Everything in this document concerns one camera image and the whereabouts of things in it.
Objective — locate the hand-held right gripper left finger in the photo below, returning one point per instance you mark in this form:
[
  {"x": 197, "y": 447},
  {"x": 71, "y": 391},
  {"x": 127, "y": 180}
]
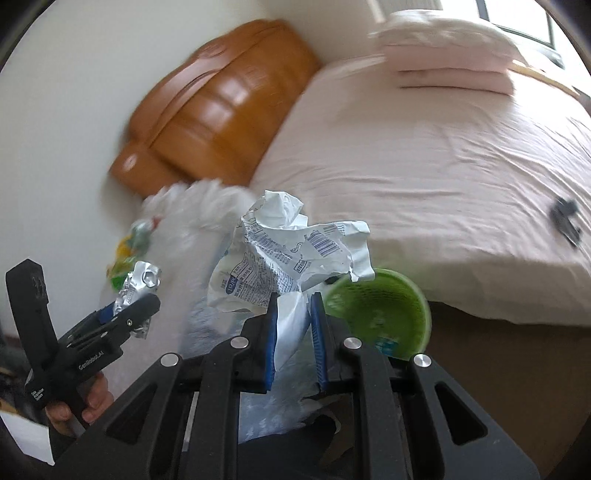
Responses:
[{"x": 270, "y": 344}]

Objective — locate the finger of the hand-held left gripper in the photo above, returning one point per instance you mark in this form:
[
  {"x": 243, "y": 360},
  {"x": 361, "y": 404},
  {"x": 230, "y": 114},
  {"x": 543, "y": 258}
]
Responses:
[
  {"x": 104, "y": 314},
  {"x": 136, "y": 316}
]

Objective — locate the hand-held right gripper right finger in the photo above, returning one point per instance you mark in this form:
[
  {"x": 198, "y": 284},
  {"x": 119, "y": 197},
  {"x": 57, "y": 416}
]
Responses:
[{"x": 318, "y": 344}]

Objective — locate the silver foil wrapper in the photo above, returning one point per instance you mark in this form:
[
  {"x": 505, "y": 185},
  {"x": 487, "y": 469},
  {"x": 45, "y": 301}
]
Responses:
[{"x": 138, "y": 281}]

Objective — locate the green plastic basket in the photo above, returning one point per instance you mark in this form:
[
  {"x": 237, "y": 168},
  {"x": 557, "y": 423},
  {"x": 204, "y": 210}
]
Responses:
[{"x": 383, "y": 304}]

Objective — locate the white printed paper wrapper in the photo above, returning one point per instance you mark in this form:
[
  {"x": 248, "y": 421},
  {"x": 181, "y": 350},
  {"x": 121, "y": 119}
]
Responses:
[{"x": 277, "y": 249}]

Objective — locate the person's left hand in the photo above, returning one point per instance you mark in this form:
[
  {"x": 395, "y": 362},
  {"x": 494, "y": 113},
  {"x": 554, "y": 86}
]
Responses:
[{"x": 99, "y": 397}]

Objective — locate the green yellow snack wrapper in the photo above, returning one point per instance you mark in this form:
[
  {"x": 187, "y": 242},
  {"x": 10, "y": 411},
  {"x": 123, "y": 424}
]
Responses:
[{"x": 131, "y": 244}]

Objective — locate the white lace tablecloth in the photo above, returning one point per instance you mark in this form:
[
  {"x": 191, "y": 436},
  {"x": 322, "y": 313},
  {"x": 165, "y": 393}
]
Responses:
[{"x": 194, "y": 240}]

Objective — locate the bed with pink sheet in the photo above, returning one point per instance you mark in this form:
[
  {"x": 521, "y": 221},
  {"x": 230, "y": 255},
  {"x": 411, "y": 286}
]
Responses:
[{"x": 415, "y": 184}]

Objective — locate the orange wooden headboard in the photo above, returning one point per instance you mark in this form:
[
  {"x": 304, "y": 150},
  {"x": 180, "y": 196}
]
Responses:
[{"x": 217, "y": 106}]

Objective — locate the small black object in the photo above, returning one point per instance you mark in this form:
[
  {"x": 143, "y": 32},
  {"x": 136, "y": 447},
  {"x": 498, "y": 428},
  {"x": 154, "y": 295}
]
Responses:
[{"x": 565, "y": 217}]

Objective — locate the pink pillow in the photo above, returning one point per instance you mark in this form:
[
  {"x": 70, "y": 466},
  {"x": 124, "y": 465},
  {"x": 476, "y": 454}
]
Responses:
[
  {"x": 457, "y": 81},
  {"x": 443, "y": 41}
]

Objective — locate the window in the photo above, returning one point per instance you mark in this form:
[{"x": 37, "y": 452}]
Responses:
[{"x": 512, "y": 18}]

